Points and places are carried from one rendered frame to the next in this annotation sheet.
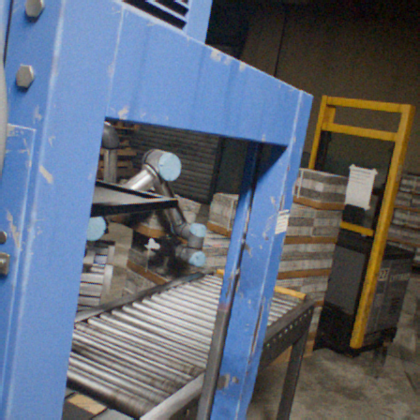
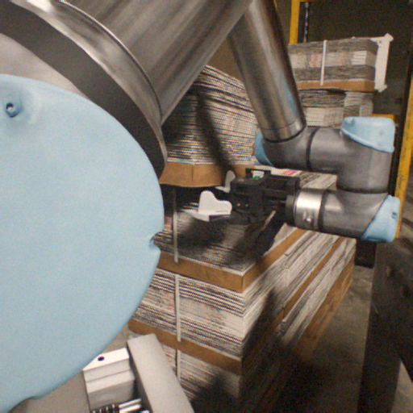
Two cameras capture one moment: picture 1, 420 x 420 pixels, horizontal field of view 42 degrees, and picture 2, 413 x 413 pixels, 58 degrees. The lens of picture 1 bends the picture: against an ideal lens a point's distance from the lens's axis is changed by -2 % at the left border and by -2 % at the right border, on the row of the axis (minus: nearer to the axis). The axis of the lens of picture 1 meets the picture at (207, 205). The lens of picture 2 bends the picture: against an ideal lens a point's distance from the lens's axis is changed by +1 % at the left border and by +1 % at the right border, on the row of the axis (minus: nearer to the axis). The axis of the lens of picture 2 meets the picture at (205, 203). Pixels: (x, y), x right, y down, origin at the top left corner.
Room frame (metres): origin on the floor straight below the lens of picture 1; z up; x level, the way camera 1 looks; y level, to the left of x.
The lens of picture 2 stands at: (2.04, 0.41, 1.03)
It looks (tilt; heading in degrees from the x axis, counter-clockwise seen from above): 16 degrees down; 345
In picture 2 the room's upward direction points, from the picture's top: straight up
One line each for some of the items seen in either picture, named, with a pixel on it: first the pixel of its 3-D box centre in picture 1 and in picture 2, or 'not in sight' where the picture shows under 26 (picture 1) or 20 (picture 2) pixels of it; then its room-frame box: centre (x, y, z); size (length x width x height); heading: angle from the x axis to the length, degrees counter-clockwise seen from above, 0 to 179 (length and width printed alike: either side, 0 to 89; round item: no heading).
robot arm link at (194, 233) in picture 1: (194, 235); (353, 152); (2.55, 0.03, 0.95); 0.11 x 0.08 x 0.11; 36
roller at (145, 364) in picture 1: (124, 358); not in sight; (1.48, 0.15, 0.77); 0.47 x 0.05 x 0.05; 65
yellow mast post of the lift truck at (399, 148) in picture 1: (380, 229); (408, 110); (3.84, -1.24, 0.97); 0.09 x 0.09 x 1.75; 43
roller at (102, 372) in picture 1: (96, 373); not in sight; (1.36, 0.21, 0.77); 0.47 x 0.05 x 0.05; 65
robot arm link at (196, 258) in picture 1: (193, 256); (359, 214); (2.53, 0.02, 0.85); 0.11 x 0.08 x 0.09; 45
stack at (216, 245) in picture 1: (216, 302); (264, 260); (3.29, -0.16, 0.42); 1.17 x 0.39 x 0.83; 133
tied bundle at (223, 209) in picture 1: (246, 218); (283, 123); (3.38, -0.25, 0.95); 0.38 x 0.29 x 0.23; 43
